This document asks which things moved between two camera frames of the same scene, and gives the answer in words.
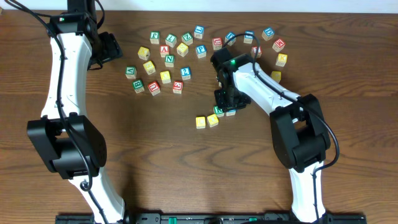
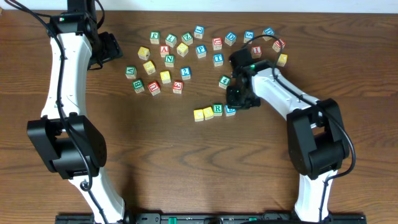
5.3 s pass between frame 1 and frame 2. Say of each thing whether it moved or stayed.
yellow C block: moved
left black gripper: stayed
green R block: stayed
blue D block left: stayed
